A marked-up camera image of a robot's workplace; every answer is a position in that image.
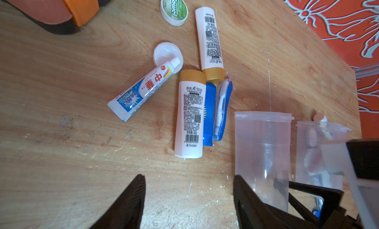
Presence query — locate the clear plastic cup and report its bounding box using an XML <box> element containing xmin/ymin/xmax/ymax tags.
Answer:
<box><xmin>295</xmin><ymin>121</ymin><xmax>351</xmax><ymax>190</ymax></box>

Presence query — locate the white bottle gold cap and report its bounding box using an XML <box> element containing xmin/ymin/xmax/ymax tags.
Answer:
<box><xmin>174</xmin><ymin>69</ymin><xmax>206</xmax><ymax>159</ymax></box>
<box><xmin>195</xmin><ymin>7</ymin><xmax>225</xmax><ymax>84</ymax></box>

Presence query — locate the clear cup blue lid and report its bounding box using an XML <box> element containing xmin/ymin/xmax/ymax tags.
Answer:
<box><xmin>235</xmin><ymin>111</ymin><xmax>294</xmax><ymax>212</ymax></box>

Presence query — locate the white round soap disc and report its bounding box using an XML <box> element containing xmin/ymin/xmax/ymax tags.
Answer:
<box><xmin>153</xmin><ymin>42</ymin><xmax>184</xmax><ymax>74</ymax></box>

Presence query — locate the orange plastic tool case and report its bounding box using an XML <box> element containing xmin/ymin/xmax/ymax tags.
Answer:
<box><xmin>1</xmin><ymin>0</ymin><xmax>111</xmax><ymax>35</ymax></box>

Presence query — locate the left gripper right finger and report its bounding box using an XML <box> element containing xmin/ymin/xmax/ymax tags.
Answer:
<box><xmin>233</xmin><ymin>175</ymin><xmax>294</xmax><ymax>229</ymax></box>

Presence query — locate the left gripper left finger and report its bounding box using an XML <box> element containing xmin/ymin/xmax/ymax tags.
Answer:
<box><xmin>91</xmin><ymin>174</ymin><xmax>146</xmax><ymax>229</ymax></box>

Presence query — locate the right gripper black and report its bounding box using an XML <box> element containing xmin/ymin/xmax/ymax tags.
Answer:
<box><xmin>272</xmin><ymin>182</ymin><xmax>364</xmax><ymax>229</ymax></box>

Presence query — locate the pink item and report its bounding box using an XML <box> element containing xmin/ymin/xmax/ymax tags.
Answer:
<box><xmin>312</xmin><ymin>113</ymin><xmax>328</xmax><ymax>122</ymax></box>

